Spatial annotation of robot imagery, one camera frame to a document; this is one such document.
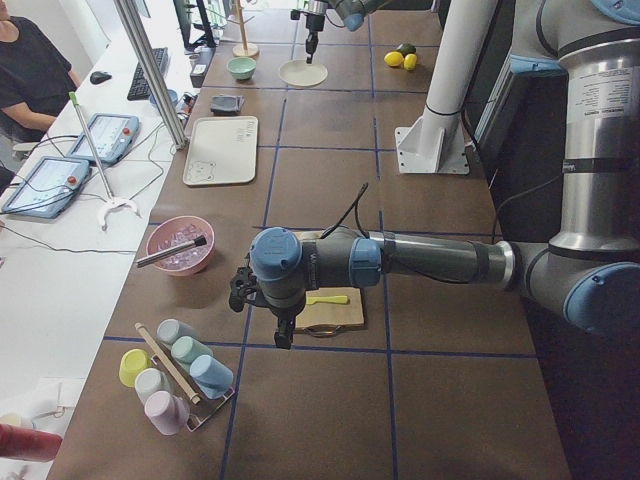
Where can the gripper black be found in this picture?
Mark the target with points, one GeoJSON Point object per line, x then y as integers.
{"type": "Point", "coordinates": [285, 313]}
{"type": "Point", "coordinates": [315, 22]}

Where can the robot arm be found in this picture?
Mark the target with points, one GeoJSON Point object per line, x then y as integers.
{"type": "Point", "coordinates": [586, 273]}
{"type": "Point", "coordinates": [352, 13]}

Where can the cream rectangular tray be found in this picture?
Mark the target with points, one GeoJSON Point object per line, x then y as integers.
{"type": "Point", "coordinates": [222, 151]}

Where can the cream round plate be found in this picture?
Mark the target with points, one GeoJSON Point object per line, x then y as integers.
{"type": "Point", "coordinates": [299, 73]}

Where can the bamboo cutting board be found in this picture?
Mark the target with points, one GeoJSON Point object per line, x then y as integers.
{"type": "Point", "coordinates": [327, 320]}

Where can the wooden mug tree stand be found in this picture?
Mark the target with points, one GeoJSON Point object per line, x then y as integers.
{"type": "Point", "coordinates": [244, 48]}

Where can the yellow plastic knife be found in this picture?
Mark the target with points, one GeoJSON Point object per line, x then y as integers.
{"type": "Point", "coordinates": [335, 299]}

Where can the mint green bowl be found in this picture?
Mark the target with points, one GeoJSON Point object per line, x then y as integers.
{"type": "Point", "coordinates": [241, 68]}

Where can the light blue cup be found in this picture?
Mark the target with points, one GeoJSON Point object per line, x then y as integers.
{"type": "Point", "coordinates": [213, 377]}

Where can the yellow lemon left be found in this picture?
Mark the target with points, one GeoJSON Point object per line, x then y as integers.
{"type": "Point", "coordinates": [394, 59]}

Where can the yellow lemon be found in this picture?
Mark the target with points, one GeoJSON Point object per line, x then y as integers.
{"type": "Point", "coordinates": [410, 62]}
{"type": "Point", "coordinates": [394, 59]}

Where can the green avocado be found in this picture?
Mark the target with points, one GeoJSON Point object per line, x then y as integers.
{"type": "Point", "coordinates": [406, 49]}

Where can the mint green cup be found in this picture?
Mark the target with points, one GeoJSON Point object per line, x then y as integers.
{"type": "Point", "coordinates": [186, 349]}

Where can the yellow lemon right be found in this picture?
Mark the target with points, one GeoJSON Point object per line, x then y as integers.
{"type": "Point", "coordinates": [410, 62]}

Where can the black monitor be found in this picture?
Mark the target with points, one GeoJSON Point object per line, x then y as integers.
{"type": "Point", "coordinates": [194, 25]}

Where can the wooden rack rod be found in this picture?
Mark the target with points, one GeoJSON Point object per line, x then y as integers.
{"type": "Point", "coordinates": [177, 375]}

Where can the grey folded cloth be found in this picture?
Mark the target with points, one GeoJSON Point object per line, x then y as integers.
{"type": "Point", "coordinates": [226, 105]}

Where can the grey blue cup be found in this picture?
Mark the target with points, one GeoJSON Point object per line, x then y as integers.
{"type": "Point", "coordinates": [170, 330]}

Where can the pink lilac cup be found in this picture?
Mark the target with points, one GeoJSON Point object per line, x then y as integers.
{"type": "Point", "coordinates": [167, 412]}

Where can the white grey cup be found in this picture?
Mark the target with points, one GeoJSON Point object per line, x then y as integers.
{"type": "Point", "coordinates": [150, 381]}

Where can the yellow cup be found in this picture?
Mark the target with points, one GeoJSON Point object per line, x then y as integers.
{"type": "Point", "coordinates": [132, 363]}

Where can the pink bowl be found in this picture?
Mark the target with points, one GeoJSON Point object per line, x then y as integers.
{"type": "Point", "coordinates": [177, 230]}

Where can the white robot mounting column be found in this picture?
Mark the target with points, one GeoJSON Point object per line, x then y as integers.
{"type": "Point", "coordinates": [435, 144]}

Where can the black computer mouse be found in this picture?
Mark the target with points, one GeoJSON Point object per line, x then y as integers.
{"type": "Point", "coordinates": [99, 77]}

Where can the reacher grabber stick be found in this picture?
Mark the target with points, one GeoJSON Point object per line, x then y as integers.
{"type": "Point", "coordinates": [112, 202]}

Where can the teach pendant far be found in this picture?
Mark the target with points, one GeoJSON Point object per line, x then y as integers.
{"type": "Point", "coordinates": [112, 135]}

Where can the teach pendant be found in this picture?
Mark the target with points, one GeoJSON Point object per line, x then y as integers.
{"type": "Point", "coordinates": [112, 135]}
{"type": "Point", "coordinates": [49, 188]}

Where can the seated person black shirt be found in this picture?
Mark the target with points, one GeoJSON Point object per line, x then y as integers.
{"type": "Point", "coordinates": [36, 79]}

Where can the teach pendant near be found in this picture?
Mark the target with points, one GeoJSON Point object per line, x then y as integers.
{"type": "Point", "coordinates": [49, 188]}

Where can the red bottle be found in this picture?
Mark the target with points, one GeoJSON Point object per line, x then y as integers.
{"type": "Point", "coordinates": [30, 445]}

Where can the white wire cup rack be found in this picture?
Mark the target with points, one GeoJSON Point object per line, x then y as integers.
{"type": "Point", "coordinates": [205, 410]}

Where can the black brush metal handle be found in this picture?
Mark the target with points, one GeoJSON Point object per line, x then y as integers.
{"type": "Point", "coordinates": [170, 252]}

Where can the aluminium frame post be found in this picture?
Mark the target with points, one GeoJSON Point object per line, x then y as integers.
{"type": "Point", "coordinates": [136, 33]}

